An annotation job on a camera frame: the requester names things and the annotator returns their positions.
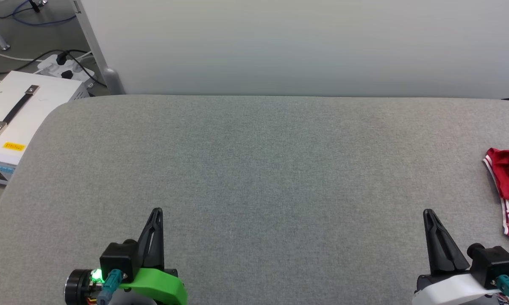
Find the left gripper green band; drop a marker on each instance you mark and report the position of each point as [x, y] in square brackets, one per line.
[161, 286]

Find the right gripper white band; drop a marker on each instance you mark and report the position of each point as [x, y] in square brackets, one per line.
[449, 292]

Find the white power strip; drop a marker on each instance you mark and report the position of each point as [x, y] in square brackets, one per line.
[46, 67]

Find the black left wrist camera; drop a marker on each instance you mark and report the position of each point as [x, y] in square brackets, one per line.
[118, 258]

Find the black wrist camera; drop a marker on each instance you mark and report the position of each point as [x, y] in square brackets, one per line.
[496, 262]
[118, 258]

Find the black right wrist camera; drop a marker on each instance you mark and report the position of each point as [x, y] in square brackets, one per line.
[496, 262]

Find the teal left camera connector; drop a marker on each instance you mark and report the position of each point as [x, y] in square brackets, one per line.
[110, 286]

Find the white partition post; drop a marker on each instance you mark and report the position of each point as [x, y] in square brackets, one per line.
[91, 38]

